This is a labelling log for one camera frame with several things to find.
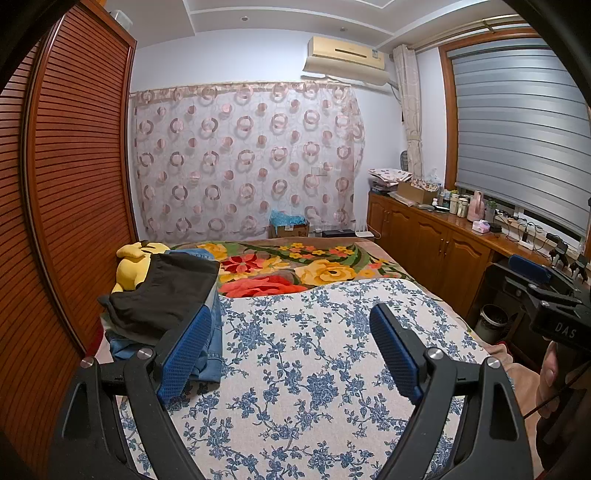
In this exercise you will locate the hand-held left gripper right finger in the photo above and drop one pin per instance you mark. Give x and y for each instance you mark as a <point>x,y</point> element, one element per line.
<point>397,350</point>

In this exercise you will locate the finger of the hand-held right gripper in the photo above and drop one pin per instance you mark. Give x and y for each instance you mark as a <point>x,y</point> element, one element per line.
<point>549,300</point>
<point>526,267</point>

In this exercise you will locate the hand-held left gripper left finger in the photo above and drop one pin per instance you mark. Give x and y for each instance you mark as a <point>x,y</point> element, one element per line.
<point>184,355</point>

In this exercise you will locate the black pants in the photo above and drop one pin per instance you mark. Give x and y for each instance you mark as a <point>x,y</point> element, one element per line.
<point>161,295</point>

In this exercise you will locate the person's right hand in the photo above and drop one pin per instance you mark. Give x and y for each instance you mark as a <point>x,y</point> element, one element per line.
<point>549,369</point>

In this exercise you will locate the folded blue jeans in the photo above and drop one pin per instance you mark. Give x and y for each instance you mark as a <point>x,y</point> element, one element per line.
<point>210,350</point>
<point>194,253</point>

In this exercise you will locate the small black box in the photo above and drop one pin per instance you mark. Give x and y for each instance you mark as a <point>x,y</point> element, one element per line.
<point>495,227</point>

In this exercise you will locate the small tissue box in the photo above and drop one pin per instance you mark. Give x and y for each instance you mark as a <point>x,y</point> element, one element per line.
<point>480,227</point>

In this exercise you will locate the grey trash bin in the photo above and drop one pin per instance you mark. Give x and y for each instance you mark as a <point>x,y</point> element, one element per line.
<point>491,325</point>

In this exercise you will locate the wooden sideboard cabinet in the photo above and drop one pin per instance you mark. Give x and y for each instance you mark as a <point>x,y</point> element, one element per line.
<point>438,240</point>

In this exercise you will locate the blue floral bedsheet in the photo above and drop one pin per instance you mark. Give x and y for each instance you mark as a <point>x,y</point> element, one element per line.
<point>300,360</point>

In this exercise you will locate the row of toiletry bottles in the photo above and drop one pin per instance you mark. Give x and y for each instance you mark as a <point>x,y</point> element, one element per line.
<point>452,203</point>

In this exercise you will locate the yellow plush toy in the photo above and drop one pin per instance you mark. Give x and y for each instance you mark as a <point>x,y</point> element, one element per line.
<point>131,263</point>

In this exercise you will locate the flat white box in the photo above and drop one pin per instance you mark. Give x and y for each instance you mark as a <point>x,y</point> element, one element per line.
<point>365,234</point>

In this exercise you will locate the colourful floral blanket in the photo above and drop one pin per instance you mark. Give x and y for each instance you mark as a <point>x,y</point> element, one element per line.
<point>277,267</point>

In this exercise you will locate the flat black box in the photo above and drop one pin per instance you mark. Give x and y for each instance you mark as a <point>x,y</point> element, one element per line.
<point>337,233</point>

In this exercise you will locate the open cardboard box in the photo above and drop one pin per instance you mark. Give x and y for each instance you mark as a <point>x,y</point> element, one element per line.
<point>415,193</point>

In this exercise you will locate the grey window blind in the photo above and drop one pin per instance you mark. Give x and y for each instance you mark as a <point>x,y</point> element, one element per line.
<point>517,129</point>

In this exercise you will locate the small desk fan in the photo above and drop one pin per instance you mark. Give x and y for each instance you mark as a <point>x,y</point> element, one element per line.
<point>404,164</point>

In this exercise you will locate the stack of dark books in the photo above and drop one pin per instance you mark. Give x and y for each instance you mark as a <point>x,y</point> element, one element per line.
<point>382,188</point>

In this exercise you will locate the folded floral cloth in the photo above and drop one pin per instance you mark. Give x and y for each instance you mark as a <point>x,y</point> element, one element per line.
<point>390,175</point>

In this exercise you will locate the cardboard box with blue cloth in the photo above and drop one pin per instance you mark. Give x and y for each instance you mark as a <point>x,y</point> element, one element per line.
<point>288,226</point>

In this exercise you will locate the beige side curtain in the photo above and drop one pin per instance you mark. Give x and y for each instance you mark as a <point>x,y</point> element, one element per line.
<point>411,106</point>

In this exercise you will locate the circle-patterned sheer curtain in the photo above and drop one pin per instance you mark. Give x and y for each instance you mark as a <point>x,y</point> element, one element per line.
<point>231,161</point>

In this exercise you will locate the wooden louvered wardrobe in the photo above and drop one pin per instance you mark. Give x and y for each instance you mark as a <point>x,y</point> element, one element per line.
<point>78,161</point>

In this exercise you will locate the brass curtain rod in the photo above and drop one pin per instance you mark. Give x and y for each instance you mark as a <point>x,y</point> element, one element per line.
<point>466,33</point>

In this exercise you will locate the white storage box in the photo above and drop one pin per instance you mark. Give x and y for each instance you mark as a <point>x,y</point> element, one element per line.
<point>122,17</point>

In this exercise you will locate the wooden window frame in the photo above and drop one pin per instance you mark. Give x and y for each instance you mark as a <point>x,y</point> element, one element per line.
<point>448,115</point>

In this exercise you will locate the wall air conditioner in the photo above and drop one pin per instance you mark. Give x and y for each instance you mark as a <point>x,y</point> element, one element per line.
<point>344,53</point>

